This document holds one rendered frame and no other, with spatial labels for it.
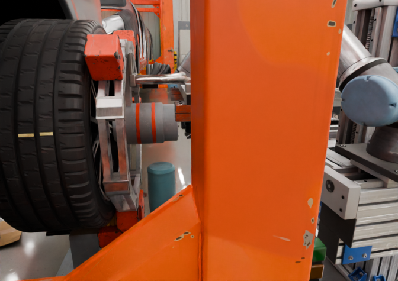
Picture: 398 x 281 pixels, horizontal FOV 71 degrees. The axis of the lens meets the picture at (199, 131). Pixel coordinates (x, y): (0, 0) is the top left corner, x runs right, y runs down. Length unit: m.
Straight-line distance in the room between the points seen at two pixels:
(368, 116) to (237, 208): 0.44
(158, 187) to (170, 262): 0.47
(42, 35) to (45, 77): 0.14
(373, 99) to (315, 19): 0.39
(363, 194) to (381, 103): 0.24
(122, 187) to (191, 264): 0.38
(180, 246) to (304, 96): 0.26
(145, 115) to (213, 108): 0.61
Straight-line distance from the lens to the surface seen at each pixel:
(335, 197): 0.83
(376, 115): 0.72
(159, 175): 0.87
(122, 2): 4.33
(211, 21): 0.32
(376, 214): 0.87
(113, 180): 0.77
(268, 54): 0.33
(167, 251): 0.43
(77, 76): 0.71
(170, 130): 0.92
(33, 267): 1.84
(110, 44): 0.71
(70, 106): 0.69
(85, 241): 1.15
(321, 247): 0.75
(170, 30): 4.52
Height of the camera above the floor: 1.09
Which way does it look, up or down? 16 degrees down
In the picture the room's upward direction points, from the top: straight up
